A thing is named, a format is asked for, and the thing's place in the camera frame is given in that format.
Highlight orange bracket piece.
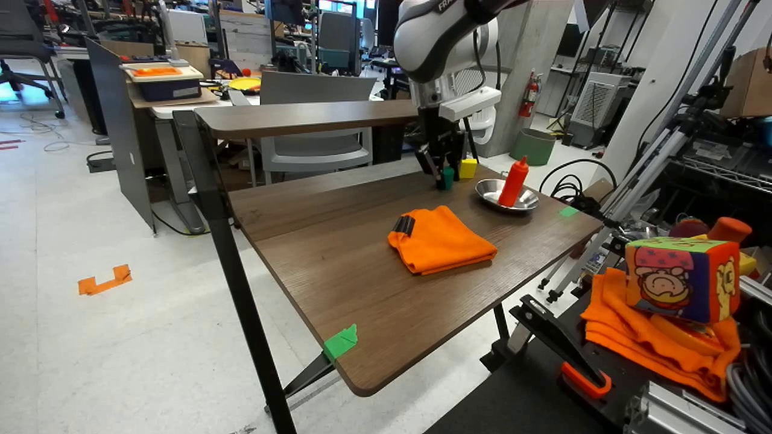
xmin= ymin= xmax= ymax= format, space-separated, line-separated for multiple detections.
xmin=75 ymin=264 xmax=136 ymax=300

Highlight aluminium profile rail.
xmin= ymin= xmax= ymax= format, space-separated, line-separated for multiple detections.
xmin=626 ymin=380 xmax=756 ymax=434

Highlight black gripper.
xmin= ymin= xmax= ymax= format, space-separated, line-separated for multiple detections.
xmin=415 ymin=107 xmax=472 ymax=187

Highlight colourful fabric toy cube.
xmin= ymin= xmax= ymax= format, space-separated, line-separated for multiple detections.
xmin=624 ymin=231 xmax=744 ymax=327

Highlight yellow block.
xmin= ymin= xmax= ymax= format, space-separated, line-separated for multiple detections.
xmin=457 ymin=155 xmax=482 ymax=184

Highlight green bin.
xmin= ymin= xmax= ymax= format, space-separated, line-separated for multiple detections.
xmin=509 ymin=125 xmax=558 ymax=170

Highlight black orange bar clamp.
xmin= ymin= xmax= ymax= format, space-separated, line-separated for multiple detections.
xmin=509 ymin=292 xmax=616 ymax=406

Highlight brown wooden side table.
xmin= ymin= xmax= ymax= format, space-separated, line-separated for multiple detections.
xmin=172 ymin=99 xmax=423 ymax=236

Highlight cardboard box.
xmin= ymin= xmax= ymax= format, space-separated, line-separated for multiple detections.
xmin=716 ymin=46 xmax=772 ymax=124

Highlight grey office chair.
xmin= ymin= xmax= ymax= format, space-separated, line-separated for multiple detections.
xmin=256 ymin=67 xmax=382 ymax=187

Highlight crumpled orange cloth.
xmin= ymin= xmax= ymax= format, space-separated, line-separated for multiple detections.
xmin=579 ymin=269 xmax=744 ymax=406

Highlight dark partition panel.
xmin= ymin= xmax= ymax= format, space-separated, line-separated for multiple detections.
xmin=84 ymin=38 xmax=162 ymax=236

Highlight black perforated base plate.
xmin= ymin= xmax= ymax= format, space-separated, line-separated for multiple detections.
xmin=423 ymin=300 xmax=772 ymax=434

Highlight folded orange cloth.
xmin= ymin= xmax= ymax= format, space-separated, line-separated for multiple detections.
xmin=387 ymin=202 xmax=499 ymax=281

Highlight grey tripod legs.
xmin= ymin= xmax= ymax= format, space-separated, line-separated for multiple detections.
xmin=539 ymin=0 xmax=763 ymax=305

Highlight red orange bottle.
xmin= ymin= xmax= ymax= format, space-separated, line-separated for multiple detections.
xmin=497 ymin=158 xmax=534 ymax=210

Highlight red fire extinguisher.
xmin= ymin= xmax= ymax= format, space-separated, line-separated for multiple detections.
xmin=517 ymin=71 xmax=544 ymax=124

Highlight box with orange lid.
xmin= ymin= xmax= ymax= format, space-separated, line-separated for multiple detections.
xmin=118 ymin=60 xmax=207 ymax=104

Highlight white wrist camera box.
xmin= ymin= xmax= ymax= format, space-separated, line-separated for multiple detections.
xmin=437 ymin=84 xmax=505 ymax=125

